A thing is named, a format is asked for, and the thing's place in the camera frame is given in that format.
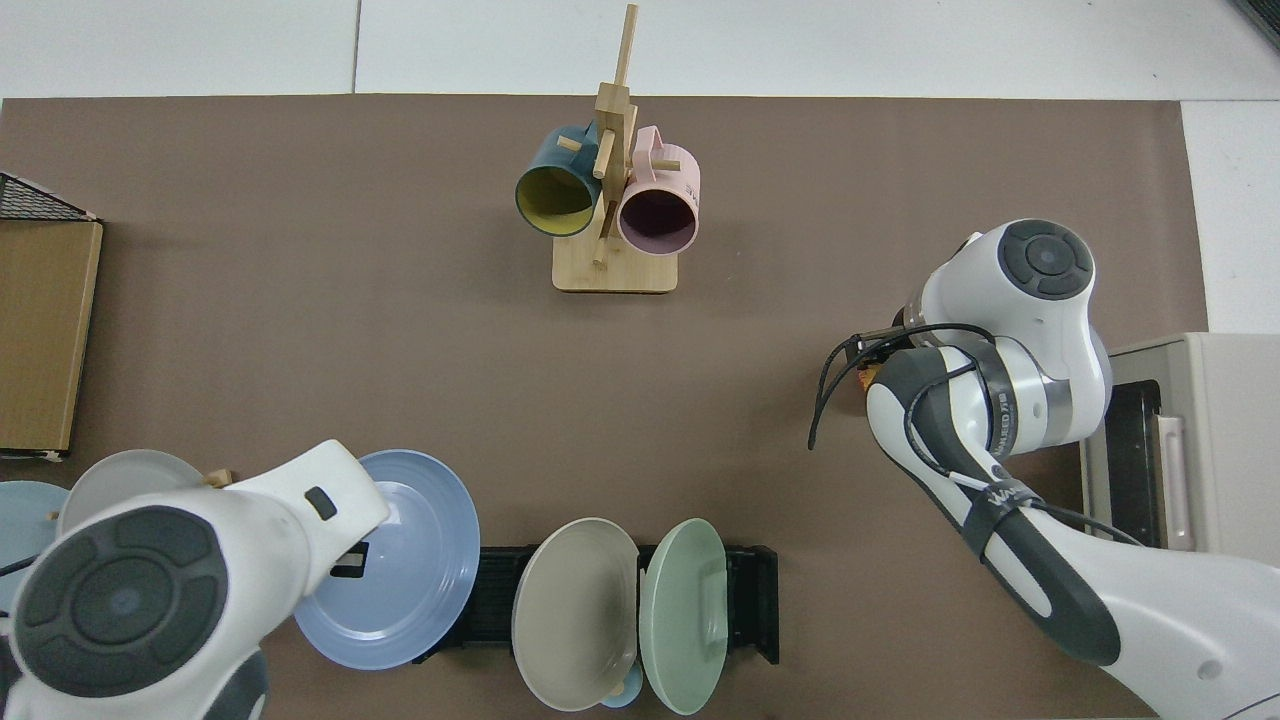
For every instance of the black dish rack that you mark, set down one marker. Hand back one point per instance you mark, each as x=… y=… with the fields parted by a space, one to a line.
x=752 y=600

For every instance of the beige plate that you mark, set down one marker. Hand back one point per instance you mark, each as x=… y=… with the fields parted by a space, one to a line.
x=575 y=615

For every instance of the dark teal cup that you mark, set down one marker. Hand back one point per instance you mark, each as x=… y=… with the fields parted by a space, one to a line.
x=555 y=203

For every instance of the wooden plate rack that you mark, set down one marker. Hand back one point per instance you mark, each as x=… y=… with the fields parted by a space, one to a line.
x=220 y=478

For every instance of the wooden cup stand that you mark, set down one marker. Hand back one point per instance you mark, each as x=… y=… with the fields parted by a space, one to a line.
x=615 y=272

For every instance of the light blue plate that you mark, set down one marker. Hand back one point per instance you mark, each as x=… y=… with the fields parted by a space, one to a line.
x=25 y=525

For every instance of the pink cup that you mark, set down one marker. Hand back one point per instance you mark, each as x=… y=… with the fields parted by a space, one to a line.
x=655 y=218

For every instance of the pale toaster oven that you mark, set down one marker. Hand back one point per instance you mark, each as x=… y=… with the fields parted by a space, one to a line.
x=1220 y=440

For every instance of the brown table cloth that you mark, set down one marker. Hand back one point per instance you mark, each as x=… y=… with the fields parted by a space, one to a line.
x=400 y=300

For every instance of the pale green plate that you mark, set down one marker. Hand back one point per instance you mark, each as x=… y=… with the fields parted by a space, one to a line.
x=680 y=620

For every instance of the dark grey corner object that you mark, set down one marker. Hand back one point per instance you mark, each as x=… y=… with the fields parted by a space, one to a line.
x=1262 y=18

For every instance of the white plate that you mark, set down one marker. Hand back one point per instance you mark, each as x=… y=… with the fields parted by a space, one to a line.
x=130 y=480

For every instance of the small blue round thing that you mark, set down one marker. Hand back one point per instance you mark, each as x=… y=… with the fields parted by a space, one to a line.
x=626 y=696

